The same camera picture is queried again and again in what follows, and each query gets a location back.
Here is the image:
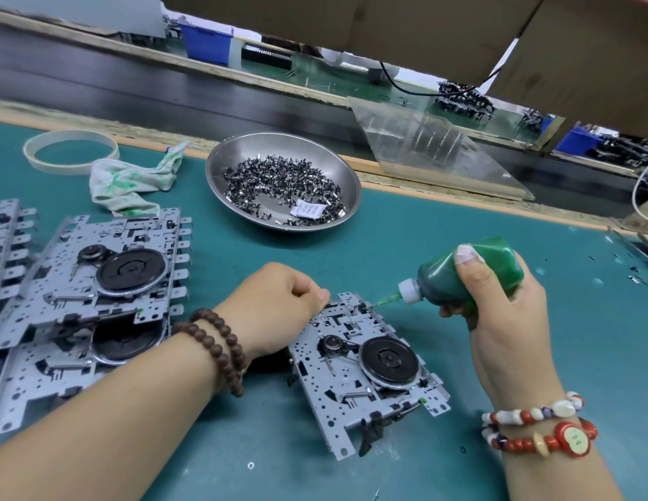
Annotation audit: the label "black flat box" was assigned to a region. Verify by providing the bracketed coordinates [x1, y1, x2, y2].
[239, 43, 295, 71]

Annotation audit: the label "white cable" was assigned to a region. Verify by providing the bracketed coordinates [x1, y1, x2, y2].
[631, 155, 648, 230]

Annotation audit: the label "white green-stained cloth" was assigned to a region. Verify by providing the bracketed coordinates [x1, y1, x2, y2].
[88, 139, 190, 221]

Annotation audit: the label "blue plastic bin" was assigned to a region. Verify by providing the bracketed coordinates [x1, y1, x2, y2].
[552, 124, 603, 159]
[180, 22, 234, 67]

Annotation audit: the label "brown cardboard panel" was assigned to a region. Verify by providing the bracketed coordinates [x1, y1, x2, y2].
[162, 0, 648, 141]

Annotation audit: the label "person's left forearm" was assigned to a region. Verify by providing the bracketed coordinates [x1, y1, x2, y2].
[0, 331, 227, 501]

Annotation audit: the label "person's right hand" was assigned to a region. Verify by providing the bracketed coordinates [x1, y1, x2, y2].
[437, 244, 568, 414]

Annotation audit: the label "brown bead bracelet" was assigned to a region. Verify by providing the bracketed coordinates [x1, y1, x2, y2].
[172, 306, 248, 399]

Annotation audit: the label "green glue squeeze bottle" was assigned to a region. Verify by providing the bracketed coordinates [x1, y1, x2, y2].
[375, 237, 527, 318]

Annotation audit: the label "clear plastic sheet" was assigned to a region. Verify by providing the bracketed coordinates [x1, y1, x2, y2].
[349, 97, 537, 203]

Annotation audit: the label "round metal bowl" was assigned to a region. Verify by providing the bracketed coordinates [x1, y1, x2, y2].
[204, 130, 365, 234]

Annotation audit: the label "white paper sign red text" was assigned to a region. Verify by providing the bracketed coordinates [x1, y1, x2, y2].
[0, 0, 169, 40]

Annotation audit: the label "person's left hand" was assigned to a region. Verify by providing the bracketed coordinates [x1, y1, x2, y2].
[213, 260, 332, 364]

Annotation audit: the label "red white bead bracelet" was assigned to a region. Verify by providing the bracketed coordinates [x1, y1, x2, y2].
[479, 390, 601, 461]

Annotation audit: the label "person's right forearm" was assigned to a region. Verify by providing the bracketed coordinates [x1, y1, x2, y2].
[499, 433, 628, 501]

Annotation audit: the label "pile of small metal parts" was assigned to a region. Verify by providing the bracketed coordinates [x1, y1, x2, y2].
[220, 153, 347, 228]

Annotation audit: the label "finished mechanisms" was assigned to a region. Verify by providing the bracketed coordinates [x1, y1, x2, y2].
[433, 80, 497, 122]

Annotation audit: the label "black conveyor belt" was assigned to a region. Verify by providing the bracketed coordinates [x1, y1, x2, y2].
[0, 19, 648, 221]

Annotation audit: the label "white tape ring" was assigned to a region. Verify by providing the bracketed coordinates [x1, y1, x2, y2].
[21, 128, 121, 178]

